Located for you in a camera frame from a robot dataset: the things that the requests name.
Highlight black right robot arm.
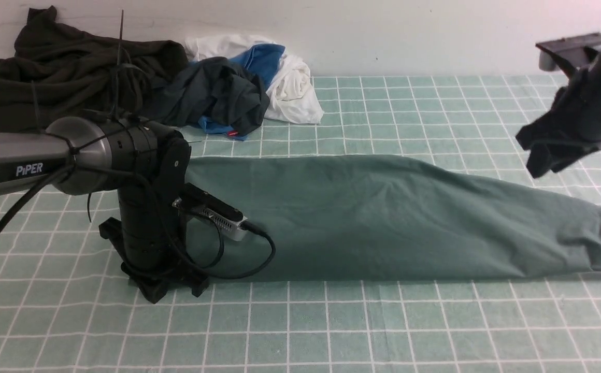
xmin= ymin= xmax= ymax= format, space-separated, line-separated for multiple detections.
xmin=516 ymin=33 xmax=601 ymax=179

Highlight dark teal crumpled garment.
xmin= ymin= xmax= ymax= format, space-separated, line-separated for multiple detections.
xmin=141 ymin=57 xmax=270 ymax=141

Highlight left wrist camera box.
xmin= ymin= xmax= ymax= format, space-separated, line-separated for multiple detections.
xmin=173 ymin=183 xmax=248 ymax=241

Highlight white crumpled garment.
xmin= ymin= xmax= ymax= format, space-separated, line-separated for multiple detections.
xmin=184 ymin=34 xmax=324 ymax=124

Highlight blue crumpled garment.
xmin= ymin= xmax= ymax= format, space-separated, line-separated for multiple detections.
xmin=199 ymin=40 xmax=286 ymax=141

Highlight dark olive crumpled garment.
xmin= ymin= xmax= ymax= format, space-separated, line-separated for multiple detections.
xmin=0 ymin=6 xmax=188 ymax=133

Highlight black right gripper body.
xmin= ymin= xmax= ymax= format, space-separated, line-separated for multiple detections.
xmin=516 ymin=67 xmax=601 ymax=150

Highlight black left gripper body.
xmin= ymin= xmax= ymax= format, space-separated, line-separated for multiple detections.
xmin=98 ymin=177 xmax=208 ymax=290

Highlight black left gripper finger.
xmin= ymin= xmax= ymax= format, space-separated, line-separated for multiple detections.
xmin=140 ymin=279 xmax=175 ymax=304
xmin=189 ymin=278 xmax=210 ymax=297

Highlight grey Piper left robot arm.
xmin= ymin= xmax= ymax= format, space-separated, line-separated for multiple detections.
xmin=0 ymin=117 xmax=564 ymax=303

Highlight green checkered tablecloth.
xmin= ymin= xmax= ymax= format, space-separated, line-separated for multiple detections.
xmin=0 ymin=74 xmax=601 ymax=372

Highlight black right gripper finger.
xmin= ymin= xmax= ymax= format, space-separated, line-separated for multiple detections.
xmin=526 ymin=146 xmax=554 ymax=179
xmin=551 ymin=147 xmax=599 ymax=173

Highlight green long-sleeve top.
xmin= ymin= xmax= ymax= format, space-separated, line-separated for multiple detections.
xmin=186 ymin=155 xmax=601 ymax=282

